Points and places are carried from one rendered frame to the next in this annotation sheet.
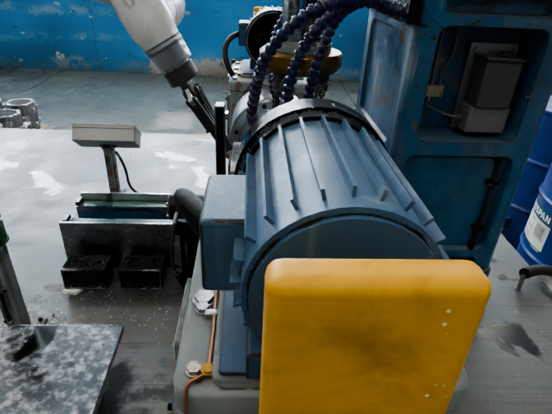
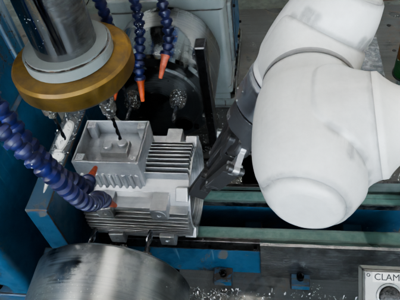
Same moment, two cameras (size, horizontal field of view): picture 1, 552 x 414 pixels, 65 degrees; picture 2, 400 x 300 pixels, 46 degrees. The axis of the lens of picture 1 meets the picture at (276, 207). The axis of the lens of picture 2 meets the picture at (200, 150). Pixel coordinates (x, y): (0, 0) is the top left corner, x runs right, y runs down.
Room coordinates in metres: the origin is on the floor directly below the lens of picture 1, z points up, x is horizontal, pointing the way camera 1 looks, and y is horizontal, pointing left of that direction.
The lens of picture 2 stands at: (1.48, 0.30, 1.74)
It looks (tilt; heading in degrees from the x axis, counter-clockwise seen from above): 49 degrees down; 199
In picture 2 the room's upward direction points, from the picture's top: 10 degrees counter-clockwise
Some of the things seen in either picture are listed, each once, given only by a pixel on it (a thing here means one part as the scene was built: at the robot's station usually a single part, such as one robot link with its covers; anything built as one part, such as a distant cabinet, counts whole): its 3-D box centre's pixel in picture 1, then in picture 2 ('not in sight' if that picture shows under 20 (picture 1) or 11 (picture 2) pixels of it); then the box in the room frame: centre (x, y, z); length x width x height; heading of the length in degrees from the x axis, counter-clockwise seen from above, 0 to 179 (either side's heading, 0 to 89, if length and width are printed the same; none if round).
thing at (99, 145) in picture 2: not in sight; (116, 153); (0.98, -0.03, 1.11); 0.12 x 0.11 x 0.07; 93
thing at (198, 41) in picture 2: (220, 163); (208, 96); (0.84, 0.12, 1.12); 0.04 x 0.03 x 0.26; 94
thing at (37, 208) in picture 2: not in sight; (75, 195); (0.99, -0.15, 0.97); 0.30 x 0.11 x 0.34; 4
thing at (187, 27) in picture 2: not in sight; (166, 66); (0.65, -0.02, 1.04); 0.41 x 0.25 x 0.25; 4
